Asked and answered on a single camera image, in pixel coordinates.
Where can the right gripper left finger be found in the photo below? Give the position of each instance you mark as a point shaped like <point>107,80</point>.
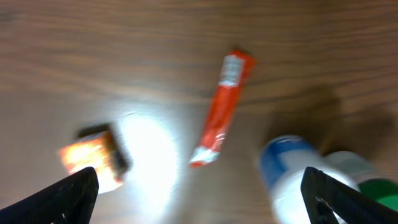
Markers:
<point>70,200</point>

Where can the white cylindrical container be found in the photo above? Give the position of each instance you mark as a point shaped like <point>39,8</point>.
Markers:
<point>282,164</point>

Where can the red snack sachet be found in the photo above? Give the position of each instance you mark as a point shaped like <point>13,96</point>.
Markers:
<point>236,68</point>

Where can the green-lid seasoning jar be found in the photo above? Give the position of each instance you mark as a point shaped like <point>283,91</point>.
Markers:
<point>370,181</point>

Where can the orange Kleenex tissue pack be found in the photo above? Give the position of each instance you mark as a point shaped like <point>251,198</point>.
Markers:
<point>98,146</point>

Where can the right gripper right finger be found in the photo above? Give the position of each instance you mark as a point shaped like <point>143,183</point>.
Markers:
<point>326,197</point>

